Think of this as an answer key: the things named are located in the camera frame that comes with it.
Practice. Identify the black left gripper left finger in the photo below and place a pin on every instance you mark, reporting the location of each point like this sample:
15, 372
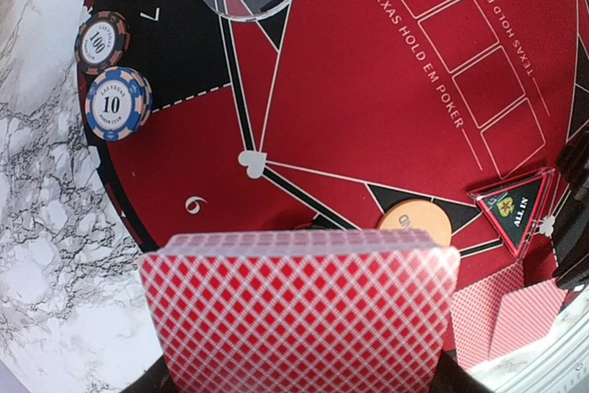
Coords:
156, 379

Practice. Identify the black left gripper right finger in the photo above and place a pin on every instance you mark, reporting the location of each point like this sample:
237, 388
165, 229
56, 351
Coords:
451, 378

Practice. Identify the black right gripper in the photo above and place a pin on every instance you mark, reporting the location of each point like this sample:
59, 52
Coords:
570, 238

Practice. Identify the black triangular button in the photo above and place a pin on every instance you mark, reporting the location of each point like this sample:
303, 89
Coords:
513, 206

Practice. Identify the dealt red card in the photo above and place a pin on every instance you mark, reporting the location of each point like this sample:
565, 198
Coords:
525, 316
474, 310

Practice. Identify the red playing card deck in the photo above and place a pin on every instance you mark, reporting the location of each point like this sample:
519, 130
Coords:
301, 310

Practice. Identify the orange round blind button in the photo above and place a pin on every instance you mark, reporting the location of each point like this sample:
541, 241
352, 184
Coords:
422, 215

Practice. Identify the blue green chip stack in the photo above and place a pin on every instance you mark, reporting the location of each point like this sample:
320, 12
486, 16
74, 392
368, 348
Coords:
101, 42

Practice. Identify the round red black poker mat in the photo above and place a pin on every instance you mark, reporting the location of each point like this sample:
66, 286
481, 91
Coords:
332, 112

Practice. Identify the aluminium front rail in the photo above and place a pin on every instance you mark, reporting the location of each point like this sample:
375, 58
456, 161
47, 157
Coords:
557, 363

